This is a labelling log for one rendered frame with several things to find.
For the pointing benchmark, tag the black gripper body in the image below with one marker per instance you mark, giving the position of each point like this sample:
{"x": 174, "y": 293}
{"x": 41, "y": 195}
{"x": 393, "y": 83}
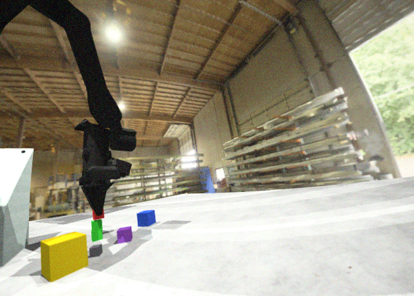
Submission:
{"x": 95, "y": 168}

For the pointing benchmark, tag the purple block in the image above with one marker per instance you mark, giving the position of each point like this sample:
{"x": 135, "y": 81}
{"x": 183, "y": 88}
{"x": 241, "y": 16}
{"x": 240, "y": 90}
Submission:
{"x": 124, "y": 234}

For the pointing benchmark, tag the large yellow block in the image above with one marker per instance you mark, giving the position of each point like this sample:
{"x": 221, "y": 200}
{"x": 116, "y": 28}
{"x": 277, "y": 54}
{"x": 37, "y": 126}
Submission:
{"x": 63, "y": 255}

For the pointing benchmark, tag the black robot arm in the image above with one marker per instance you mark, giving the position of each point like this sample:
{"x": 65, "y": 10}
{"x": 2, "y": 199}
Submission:
{"x": 102, "y": 105}

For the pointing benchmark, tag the red block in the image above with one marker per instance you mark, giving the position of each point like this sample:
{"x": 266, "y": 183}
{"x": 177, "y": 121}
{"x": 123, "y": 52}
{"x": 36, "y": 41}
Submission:
{"x": 98, "y": 217}

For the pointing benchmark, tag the blue cube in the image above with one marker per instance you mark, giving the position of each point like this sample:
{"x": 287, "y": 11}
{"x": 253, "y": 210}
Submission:
{"x": 146, "y": 218}

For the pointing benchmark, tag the green block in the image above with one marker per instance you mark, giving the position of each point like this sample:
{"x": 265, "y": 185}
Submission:
{"x": 96, "y": 235}
{"x": 96, "y": 225}

